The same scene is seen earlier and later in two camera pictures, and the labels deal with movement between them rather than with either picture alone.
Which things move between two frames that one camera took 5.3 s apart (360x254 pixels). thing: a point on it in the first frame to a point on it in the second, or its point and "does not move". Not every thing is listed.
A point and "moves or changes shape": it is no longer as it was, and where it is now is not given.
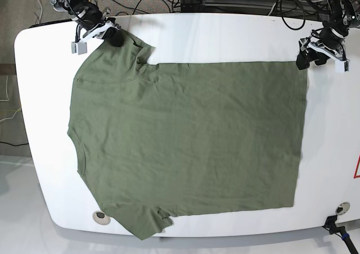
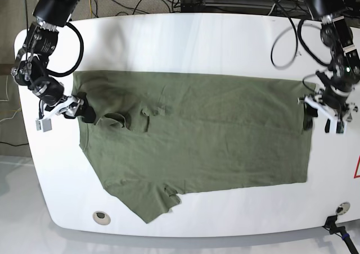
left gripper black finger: x=320 y=58 to x=327 y=125
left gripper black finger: x=303 y=58 to x=309 y=113
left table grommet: x=100 y=218 does not move
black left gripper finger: x=116 y=36 to x=88 y=112
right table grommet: x=342 y=208 does not move
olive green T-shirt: x=161 y=140 moves or changes shape
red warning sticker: x=355 y=176 does not move
